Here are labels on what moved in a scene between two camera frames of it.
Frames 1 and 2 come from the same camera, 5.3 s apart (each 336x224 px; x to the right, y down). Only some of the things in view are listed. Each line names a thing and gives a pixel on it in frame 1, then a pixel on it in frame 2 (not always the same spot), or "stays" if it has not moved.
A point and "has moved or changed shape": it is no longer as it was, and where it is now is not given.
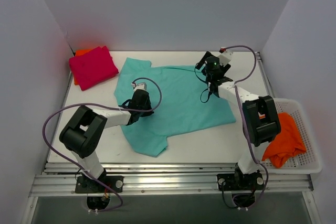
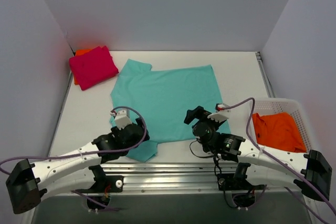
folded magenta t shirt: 92,67 stays
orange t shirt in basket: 287,144 stays
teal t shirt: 180,99 has moved or changed shape
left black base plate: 86,184 stays
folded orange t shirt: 79,52 stays
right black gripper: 200,63 → 199,116
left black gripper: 143,103 → 142,130
